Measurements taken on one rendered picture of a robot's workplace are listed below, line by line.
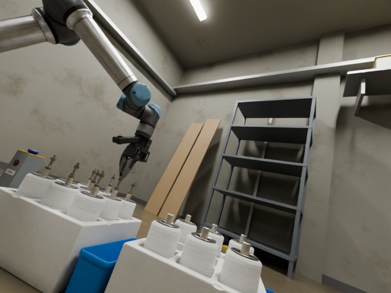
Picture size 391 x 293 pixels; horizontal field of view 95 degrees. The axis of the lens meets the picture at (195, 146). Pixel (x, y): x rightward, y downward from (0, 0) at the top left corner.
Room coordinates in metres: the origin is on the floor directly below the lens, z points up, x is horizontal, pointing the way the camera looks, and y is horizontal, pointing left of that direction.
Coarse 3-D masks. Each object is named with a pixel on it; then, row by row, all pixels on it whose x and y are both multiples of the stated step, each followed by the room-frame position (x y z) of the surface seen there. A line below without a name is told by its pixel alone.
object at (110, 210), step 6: (108, 198) 0.75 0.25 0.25; (108, 204) 0.75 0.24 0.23; (114, 204) 0.75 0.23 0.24; (120, 204) 0.78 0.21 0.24; (102, 210) 0.74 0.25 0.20; (108, 210) 0.75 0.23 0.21; (114, 210) 0.76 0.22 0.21; (102, 216) 0.75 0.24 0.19; (108, 216) 0.75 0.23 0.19; (114, 216) 0.77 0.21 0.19
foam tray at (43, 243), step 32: (0, 192) 0.67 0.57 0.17; (0, 224) 0.66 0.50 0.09; (32, 224) 0.63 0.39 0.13; (64, 224) 0.60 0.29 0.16; (96, 224) 0.64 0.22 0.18; (128, 224) 0.84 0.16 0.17; (0, 256) 0.64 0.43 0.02; (32, 256) 0.61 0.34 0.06; (64, 256) 0.59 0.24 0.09; (64, 288) 0.62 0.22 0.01
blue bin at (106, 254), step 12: (120, 240) 0.78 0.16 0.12; (132, 240) 0.86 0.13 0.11; (84, 252) 0.59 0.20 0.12; (96, 252) 0.67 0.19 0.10; (108, 252) 0.73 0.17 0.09; (84, 264) 0.59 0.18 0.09; (96, 264) 0.57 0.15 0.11; (108, 264) 0.57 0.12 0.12; (72, 276) 0.60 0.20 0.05; (84, 276) 0.58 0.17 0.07; (96, 276) 0.57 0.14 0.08; (108, 276) 0.59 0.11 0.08; (72, 288) 0.59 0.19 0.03; (84, 288) 0.58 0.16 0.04; (96, 288) 0.57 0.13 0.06
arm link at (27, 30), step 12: (36, 12) 0.52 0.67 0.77; (0, 24) 0.50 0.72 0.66; (12, 24) 0.51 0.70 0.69; (24, 24) 0.52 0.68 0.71; (36, 24) 0.53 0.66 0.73; (48, 24) 0.54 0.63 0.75; (60, 24) 0.54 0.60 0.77; (0, 36) 0.51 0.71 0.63; (12, 36) 0.52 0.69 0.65; (24, 36) 0.54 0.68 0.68; (36, 36) 0.55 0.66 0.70; (48, 36) 0.57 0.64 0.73; (60, 36) 0.58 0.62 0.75; (72, 36) 0.60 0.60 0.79; (0, 48) 0.54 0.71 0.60; (12, 48) 0.56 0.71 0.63
